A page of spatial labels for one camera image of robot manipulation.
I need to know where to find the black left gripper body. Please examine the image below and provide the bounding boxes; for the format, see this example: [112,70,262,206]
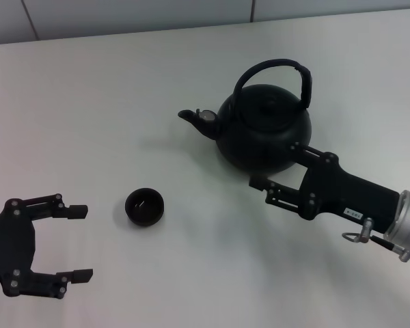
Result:
[0,199,39,297]

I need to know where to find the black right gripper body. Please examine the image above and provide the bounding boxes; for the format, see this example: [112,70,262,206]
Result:
[298,152,402,236]

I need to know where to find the black round teapot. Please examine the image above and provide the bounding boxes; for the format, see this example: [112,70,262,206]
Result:
[177,58,314,174]

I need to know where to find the small dark teacup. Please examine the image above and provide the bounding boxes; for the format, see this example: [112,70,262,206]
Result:
[124,187,165,227]

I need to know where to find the right gripper connector cable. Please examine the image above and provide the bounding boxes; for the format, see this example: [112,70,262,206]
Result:
[341,217,410,263]

